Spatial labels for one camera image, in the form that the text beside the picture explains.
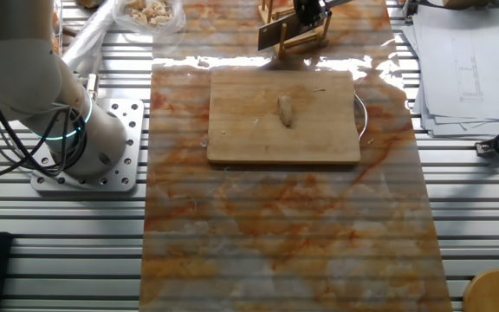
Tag roll of clear plastic bags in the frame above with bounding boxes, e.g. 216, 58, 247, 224
61, 0, 117, 77

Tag orange marble pattern mat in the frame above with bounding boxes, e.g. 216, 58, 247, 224
139, 0, 453, 312

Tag bag of lotus root slices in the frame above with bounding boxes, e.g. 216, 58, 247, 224
112, 0, 187, 36

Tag peeled lotus root piece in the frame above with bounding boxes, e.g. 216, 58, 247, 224
276, 94, 295, 128

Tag steel kitchen cleaver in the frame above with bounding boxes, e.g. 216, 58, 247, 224
256, 0, 354, 52

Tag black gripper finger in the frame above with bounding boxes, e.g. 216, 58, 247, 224
294, 0, 327, 26

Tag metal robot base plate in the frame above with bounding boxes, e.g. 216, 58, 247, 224
29, 97, 146, 193

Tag wooden cutting board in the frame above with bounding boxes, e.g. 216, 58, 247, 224
206, 68, 369, 166

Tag stack of white papers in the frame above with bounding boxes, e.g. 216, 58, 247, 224
400, 3, 499, 140

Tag black cable bundle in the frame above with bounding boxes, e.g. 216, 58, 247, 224
0, 55, 88, 181

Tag wooden peg rack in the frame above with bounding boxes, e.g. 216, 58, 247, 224
257, 0, 333, 61

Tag oranges in bag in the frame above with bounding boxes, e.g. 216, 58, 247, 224
51, 0, 65, 55

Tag round wooden lid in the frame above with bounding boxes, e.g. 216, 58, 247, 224
462, 269, 499, 312

